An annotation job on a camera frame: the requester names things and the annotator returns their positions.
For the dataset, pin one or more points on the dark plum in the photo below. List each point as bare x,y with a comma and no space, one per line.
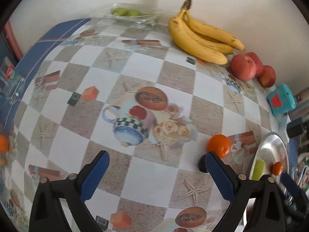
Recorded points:
202,164

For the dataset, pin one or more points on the clear plastic fruit tray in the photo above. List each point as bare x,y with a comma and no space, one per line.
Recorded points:
141,14

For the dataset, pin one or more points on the dark red middle apple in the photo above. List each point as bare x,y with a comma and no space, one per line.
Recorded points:
258,63

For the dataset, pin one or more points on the large steel plate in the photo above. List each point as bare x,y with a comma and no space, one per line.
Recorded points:
268,216

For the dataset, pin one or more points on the small orange on floor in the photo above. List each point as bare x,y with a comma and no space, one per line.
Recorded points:
4,144

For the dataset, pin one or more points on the clear glass mug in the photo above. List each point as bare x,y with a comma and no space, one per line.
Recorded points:
12,83

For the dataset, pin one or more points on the orange tangerine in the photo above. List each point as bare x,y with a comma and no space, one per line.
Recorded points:
277,168
220,144

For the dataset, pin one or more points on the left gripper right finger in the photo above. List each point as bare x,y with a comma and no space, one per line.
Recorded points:
223,176

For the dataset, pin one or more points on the green pear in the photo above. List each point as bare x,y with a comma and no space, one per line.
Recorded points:
259,170

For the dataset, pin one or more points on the teal house-shaped box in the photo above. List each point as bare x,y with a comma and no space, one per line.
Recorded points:
281,100

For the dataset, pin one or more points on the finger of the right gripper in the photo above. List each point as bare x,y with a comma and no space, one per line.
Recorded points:
290,185

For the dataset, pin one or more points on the black power adapter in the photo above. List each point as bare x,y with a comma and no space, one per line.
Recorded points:
296,128

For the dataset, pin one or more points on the pale red apple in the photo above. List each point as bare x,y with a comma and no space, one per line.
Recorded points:
243,67

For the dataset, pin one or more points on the smartphone on stand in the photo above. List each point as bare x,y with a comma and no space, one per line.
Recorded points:
301,177

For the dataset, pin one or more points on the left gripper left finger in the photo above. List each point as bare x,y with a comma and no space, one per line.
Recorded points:
92,173

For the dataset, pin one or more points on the patterned plastic tablecloth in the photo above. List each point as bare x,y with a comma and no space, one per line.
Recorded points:
100,84

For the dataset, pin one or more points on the steel thermos jug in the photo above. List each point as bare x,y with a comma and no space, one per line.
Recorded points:
301,104

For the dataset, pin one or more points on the yellow banana bunch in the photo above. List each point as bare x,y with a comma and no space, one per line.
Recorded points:
203,41

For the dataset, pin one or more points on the red right apple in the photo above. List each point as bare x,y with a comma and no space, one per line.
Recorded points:
267,77

